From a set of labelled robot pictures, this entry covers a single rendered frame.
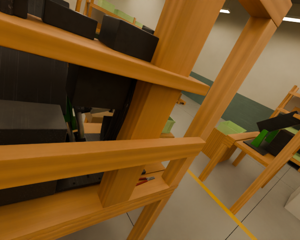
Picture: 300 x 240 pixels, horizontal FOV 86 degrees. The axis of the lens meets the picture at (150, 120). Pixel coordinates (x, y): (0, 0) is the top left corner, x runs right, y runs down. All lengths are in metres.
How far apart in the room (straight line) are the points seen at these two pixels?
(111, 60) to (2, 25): 0.17
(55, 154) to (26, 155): 0.06
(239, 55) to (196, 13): 0.39
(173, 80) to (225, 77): 0.41
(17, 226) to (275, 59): 7.74
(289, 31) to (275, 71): 1.36
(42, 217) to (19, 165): 0.40
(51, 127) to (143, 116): 0.30
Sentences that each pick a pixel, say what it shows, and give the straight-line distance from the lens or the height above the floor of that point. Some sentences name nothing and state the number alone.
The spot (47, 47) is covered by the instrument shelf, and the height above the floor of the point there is 1.52.
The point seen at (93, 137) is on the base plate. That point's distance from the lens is 1.20.
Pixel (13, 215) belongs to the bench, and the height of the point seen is 0.88.
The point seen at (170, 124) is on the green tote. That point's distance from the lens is 1.85.
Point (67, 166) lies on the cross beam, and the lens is 0.50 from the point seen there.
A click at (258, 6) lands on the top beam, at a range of 0.82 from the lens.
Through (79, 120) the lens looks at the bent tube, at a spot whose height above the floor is 1.16.
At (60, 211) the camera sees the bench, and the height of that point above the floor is 0.88.
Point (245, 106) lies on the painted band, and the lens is 7.65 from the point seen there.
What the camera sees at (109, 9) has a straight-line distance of 6.18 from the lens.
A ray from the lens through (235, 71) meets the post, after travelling 0.85.
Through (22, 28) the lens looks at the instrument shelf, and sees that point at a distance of 0.35.
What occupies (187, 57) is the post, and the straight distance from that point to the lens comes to 0.56.
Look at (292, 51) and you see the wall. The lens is 7.72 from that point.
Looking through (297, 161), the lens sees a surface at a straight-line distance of 6.81.
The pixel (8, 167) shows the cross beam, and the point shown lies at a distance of 0.47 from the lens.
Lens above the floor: 1.59
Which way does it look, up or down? 23 degrees down
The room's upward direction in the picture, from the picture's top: 23 degrees clockwise
